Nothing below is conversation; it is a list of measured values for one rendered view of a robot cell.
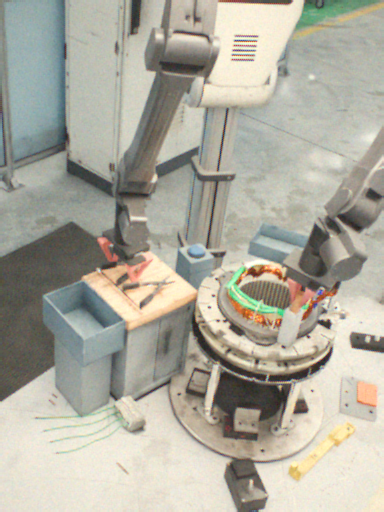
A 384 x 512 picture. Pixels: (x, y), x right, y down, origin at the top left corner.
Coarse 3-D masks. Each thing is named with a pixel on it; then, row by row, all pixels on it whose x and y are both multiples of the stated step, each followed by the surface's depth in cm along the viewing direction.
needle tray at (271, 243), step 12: (264, 228) 179; (276, 228) 177; (252, 240) 171; (264, 240) 178; (276, 240) 179; (288, 240) 178; (300, 240) 176; (252, 252) 172; (264, 252) 170; (276, 252) 169; (288, 252) 175
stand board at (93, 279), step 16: (112, 272) 153; (144, 272) 154; (160, 272) 155; (96, 288) 147; (112, 288) 148; (144, 288) 149; (176, 288) 151; (192, 288) 151; (112, 304) 144; (128, 304) 144; (160, 304) 145; (176, 304) 148; (128, 320) 140; (144, 320) 143
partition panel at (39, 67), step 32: (32, 0) 334; (64, 0) 350; (32, 32) 343; (64, 32) 360; (32, 64) 352; (64, 64) 370; (0, 96) 345; (32, 96) 362; (64, 96) 381; (0, 128) 355; (32, 128) 373; (64, 128) 393; (0, 160) 365
